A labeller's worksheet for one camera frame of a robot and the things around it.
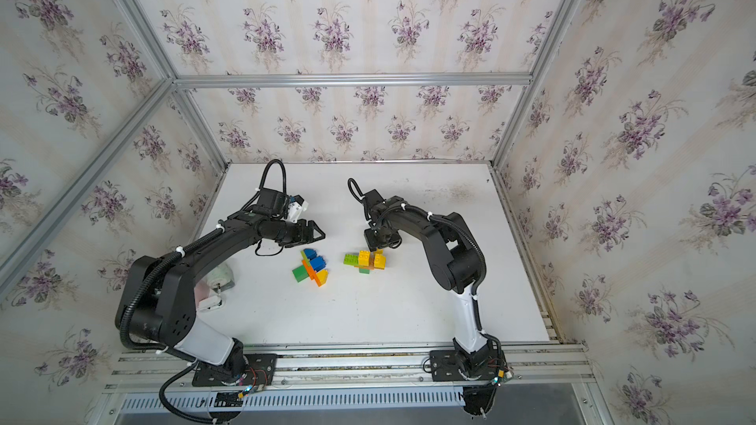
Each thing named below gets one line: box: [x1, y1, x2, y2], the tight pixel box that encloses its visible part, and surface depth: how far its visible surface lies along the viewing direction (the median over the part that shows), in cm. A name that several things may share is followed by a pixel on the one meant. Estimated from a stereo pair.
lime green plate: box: [343, 253, 360, 266], surface depth 90 cm
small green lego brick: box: [291, 264, 310, 283], surface depth 90 cm
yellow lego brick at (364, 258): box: [358, 249, 372, 267], surface depth 86 cm
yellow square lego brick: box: [373, 248, 387, 270], surface depth 87 cm
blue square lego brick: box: [310, 255, 327, 272], surface depth 93 cm
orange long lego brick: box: [302, 259, 322, 288], surface depth 90 cm
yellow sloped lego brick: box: [316, 269, 330, 287], surface depth 90 cm
